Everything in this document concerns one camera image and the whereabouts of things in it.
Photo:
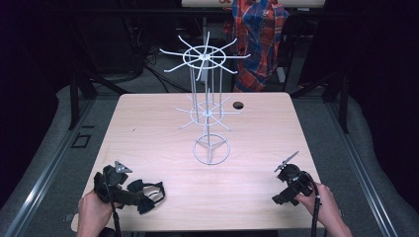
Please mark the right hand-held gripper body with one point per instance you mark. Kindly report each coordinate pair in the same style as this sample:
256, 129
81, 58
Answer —
294, 181

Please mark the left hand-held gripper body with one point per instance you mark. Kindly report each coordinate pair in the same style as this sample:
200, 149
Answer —
108, 181

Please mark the black bow tie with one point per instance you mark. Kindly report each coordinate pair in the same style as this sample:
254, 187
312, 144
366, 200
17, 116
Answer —
148, 197

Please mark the person's right hand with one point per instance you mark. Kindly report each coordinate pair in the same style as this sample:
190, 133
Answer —
321, 204

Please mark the person's left hand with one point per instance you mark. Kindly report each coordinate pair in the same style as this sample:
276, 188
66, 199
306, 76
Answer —
94, 210

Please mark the red blue plaid cloth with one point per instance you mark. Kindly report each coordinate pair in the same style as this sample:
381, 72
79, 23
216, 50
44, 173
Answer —
258, 46

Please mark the aluminium floor rail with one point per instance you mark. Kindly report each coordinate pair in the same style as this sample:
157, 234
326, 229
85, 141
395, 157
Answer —
362, 171
46, 171

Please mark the black metal frame leg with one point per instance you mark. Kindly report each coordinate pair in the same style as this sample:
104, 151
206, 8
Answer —
339, 98
79, 92

